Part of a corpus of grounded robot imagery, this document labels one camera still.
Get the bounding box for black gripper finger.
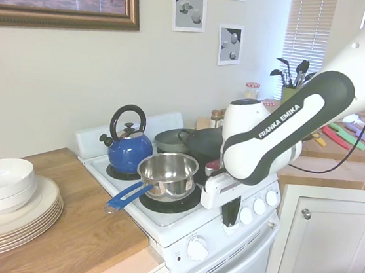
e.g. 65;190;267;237
220;198;237;228
230;196;242;225

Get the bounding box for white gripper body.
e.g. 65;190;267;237
199;170;248;215

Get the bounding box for white stove burner knob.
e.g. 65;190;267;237
238;206;256;226
252;197;267;216
263;188;280;208
220;219;241;240

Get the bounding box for white electric stove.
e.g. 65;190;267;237
60;100;292;273

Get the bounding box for black coil burner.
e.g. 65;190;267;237
136;183;203;219
104;162;147;183
193;162;215;187

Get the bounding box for white oven temperature knob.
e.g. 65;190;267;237
185;235;211;263

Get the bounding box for glass spice jar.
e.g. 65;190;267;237
208;108;223;130
218;107;228;130

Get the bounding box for glass jar red checked lid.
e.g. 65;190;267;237
259;98;277;113
243;81;262;102

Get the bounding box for white door cabinet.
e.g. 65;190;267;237
265;179;365;273

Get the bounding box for yellow knife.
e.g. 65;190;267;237
309;132;329;148

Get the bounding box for green utensil holder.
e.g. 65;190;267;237
279;84;303;108

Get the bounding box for red knife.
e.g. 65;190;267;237
319;125;353;151

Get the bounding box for green knife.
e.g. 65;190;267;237
325;121;365;152

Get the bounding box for black kitchen utensil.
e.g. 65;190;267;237
269;56;295;88
293;58;311;90
301;70;318;88

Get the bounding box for grey balls print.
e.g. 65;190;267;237
214;23;246;69

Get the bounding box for grey cube and ball print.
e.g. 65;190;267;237
166;0;209;35

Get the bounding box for white bowl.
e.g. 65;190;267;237
0;156;38;201
0;174;44;222

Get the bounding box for white oven door handle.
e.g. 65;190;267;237
183;209;280;273

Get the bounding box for black wok wooden handle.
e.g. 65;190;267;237
174;122;227;167

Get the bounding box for steel saucepan blue handle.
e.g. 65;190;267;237
104;146;201;225

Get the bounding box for blue kettle black handle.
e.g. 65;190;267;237
96;101;159;177

